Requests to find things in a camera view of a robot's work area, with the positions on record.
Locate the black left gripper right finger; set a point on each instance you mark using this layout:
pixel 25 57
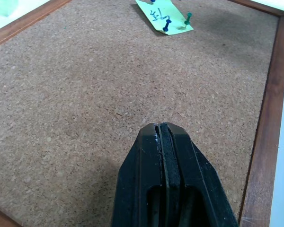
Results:
pixel 194 179

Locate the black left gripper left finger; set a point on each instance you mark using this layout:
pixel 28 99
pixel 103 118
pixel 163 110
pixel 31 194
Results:
pixel 137 179

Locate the green push pin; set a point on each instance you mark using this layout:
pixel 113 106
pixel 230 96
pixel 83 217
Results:
pixel 188 18

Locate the green paper note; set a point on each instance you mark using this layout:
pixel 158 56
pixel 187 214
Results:
pixel 165 16

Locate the cork board with wooden frame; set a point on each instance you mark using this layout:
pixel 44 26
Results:
pixel 109 82

